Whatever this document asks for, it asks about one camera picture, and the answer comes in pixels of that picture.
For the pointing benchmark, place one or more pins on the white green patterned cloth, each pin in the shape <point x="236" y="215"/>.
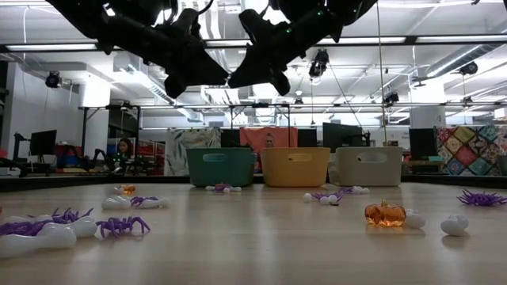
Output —
<point x="192" y="138"/>

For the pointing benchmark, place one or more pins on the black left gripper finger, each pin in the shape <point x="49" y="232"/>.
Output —
<point x="200" y="75"/>
<point x="206" y="59"/>

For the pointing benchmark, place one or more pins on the red hanging cloth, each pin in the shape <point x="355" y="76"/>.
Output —
<point x="253" y="137"/>

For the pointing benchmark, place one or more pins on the black hanging camera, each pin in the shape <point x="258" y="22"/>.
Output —
<point x="319" y="63"/>

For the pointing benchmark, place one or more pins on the orange plastic bin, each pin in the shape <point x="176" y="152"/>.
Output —
<point x="295" y="170"/>

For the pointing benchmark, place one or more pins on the black background rig frame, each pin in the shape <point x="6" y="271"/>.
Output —
<point x="214" y="106"/>

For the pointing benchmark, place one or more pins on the black computer monitor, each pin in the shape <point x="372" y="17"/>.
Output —
<point x="342" y="136"/>
<point x="43" y="142"/>
<point x="421" y="143"/>
<point x="307" y="137"/>
<point x="229" y="138"/>

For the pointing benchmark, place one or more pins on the person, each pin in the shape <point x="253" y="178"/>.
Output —
<point x="270" y="140"/>
<point x="124" y="152"/>

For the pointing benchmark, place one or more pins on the orange translucent plastic pumpkin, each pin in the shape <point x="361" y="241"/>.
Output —
<point x="385" y="215"/>
<point x="127" y="189"/>

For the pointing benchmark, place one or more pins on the teal plastic bin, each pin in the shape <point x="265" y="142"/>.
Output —
<point x="219" y="170"/>

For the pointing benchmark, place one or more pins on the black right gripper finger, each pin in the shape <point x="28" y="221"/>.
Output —
<point x="247" y="65"/>
<point x="259" y="75"/>

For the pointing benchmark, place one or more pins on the thin vertical pole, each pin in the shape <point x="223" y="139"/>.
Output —
<point x="380" y="71"/>

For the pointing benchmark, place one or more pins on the colourful patchwork quilt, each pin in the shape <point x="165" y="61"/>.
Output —
<point x="469" y="150"/>

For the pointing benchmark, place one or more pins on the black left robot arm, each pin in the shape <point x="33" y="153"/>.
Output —
<point x="99" y="12"/>

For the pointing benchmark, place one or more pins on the light grey plastic bin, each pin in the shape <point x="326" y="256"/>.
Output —
<point x="366" y="172"/>

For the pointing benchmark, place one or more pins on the black overhead frame beam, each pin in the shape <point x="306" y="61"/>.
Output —
<point x="410" y="39"/>

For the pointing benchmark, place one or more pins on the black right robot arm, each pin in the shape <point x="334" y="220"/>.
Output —
<point x="348" y="12"/>

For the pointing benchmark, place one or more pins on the silver slanted air duct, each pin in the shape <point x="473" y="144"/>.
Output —
<point x="463" y="59"/>

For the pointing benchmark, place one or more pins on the black aluminium table frame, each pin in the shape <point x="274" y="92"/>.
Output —
<point x="79" y="184"/>

